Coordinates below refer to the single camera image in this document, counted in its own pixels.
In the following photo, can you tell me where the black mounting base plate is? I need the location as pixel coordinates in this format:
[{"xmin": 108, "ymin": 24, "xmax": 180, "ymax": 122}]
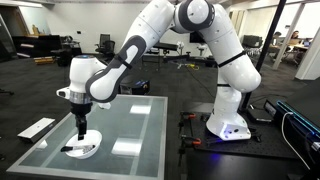
[{"xmin": 181, "ymin": 111, "xmax": 301, "ymax": 160}]

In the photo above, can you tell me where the black flat device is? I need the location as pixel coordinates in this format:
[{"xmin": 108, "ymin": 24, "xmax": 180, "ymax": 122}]
[{"xmin": 248, "ymin": 99, "xmax": 278, "ymax": 124}]

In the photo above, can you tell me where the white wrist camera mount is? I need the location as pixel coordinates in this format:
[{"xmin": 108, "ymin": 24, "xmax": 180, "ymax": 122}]
[{"xmin": 55, "ymin": 87, "xmax": 72, "ymax": 100}]

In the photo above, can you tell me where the black box with blue light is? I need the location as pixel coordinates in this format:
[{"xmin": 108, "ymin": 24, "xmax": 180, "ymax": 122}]
[{"xmin": 120, "ymin": 79, "xmax": 151, "ymax": 96}]

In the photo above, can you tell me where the black and white marker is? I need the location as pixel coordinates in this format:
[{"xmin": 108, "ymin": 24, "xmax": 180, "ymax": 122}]
[{"xmin": 60, "ymin": 144, "xmax": 89, "ymax": 153}]

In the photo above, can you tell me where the white cable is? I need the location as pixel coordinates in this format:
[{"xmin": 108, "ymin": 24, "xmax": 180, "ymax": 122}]
[{"xmin": 280, "ymin": 111, "xmax": 312, "ymax": 171}]

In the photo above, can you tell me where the black vertical pole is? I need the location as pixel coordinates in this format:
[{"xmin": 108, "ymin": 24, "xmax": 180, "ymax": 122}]
[{"xmin": 239, "ymin": 0, "xmax": 288, "ymax": 113}]

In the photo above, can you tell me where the black wall monitor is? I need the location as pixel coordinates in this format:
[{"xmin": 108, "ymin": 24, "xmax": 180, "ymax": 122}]
[{"xmin": 189, "ymin": 31, "xmax": 203, "ymax": 44}]

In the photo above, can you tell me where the white flat box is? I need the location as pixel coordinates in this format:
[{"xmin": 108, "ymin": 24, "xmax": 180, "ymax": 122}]
[{"xmin": 17, "ymin": 117, "xmax": 57, "ymax": 144}]

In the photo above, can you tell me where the yellow cable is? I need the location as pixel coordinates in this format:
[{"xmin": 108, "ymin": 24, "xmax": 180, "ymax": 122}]
[{"xmin": 181, "ymin": 62, "xmax": 201, "ymax": 71}]

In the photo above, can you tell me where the black clamp orange handle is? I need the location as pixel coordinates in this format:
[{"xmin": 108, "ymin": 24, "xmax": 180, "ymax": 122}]
[
  {"xmin": 177, "ymin": 134, "xmax": 203, "ymax": 167},
  {"xmin": 178, "ymin": 111, "xmax": 197, "ymax": 136}
]

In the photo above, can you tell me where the seated person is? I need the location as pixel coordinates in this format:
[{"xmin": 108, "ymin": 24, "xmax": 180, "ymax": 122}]
[{"xmin": 289, "ymin": 29, "xmax": 301, "ymax": 44}]

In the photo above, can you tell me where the black desk with clutter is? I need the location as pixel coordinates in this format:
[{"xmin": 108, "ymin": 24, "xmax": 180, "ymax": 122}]
[{"xmin": 11, "ymin": 34, "xmax": 84, "ymax": 67}]

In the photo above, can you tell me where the black office chair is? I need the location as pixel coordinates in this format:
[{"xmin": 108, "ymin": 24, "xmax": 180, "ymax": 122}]
[
  {"xmin": 98, "ymin": 33, "xmax": 111, "ymax": 48},
  {"xmin": 95, "ymin": 39, "xmax": 117, "ymax": 64}
]

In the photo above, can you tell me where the black box blue light strip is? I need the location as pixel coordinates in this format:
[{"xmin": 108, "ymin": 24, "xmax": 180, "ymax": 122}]
[{"xmin": 275, "ymin": 99, "xmax": 320, "ymax": 148}]

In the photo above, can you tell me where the white bowl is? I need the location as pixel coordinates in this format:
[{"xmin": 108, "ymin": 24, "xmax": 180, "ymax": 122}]
[{"xmin": 64, "ymin": 129, "xmax": 103, "ymax": 160}]

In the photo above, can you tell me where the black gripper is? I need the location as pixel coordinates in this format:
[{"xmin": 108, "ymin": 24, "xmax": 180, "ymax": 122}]
[{"xmin": 70, "ymin": 102, "xmax": 94, "ymax": 141}]

